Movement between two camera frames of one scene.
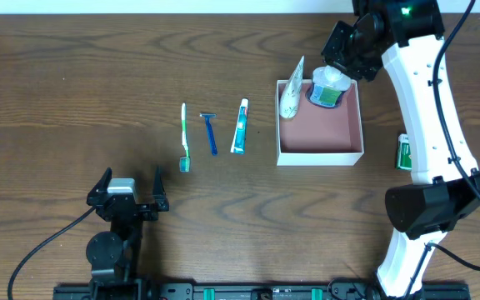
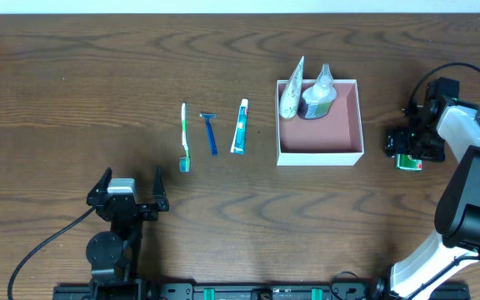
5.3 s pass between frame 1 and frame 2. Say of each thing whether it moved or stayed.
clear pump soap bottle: moved
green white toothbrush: stayed
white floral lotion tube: stayed
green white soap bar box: stayed
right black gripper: moved
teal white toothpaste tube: stayed
